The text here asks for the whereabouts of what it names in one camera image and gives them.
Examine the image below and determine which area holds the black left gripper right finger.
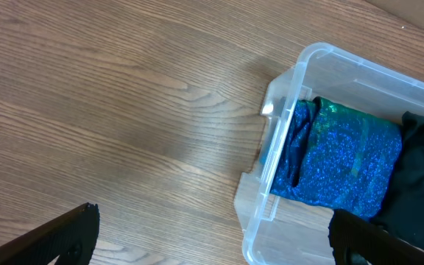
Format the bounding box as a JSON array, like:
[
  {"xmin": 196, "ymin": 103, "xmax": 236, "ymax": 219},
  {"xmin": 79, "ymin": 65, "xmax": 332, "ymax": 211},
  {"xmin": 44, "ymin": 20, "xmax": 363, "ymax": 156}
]
[{"xmin": 328, "ymin": 209, "xmax": 424, "ymax": 265}]

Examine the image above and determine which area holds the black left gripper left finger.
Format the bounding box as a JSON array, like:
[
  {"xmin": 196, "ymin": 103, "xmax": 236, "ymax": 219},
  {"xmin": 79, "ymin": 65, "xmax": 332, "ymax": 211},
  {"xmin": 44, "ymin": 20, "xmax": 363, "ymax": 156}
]
[{"xmin": 0, "ymin": 202, "xmax": 100, "ymax": 265}]

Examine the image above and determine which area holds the black cloth bundle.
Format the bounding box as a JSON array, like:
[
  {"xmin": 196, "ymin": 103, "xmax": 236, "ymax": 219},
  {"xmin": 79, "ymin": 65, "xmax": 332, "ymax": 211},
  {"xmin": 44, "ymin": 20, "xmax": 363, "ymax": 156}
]
[{"xmin": 370, "ymin": 112, "xmax": 424, "ymax": 250}]

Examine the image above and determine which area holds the blue green sequin fabric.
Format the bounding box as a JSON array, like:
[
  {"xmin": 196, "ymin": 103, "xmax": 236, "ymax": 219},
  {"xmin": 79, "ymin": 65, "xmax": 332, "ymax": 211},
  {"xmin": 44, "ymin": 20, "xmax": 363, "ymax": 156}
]
[{"xmin": 269, "ymin": 96, "xmax": 402, "ymax": 219}]

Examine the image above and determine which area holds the clear plastic storage bin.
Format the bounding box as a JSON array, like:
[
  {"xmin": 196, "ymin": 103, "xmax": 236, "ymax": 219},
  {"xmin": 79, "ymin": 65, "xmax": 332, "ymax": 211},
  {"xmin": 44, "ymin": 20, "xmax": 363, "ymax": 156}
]
[{"xmin": 234, "ymin": 43, "xmax": 424, "ymax": 265}]

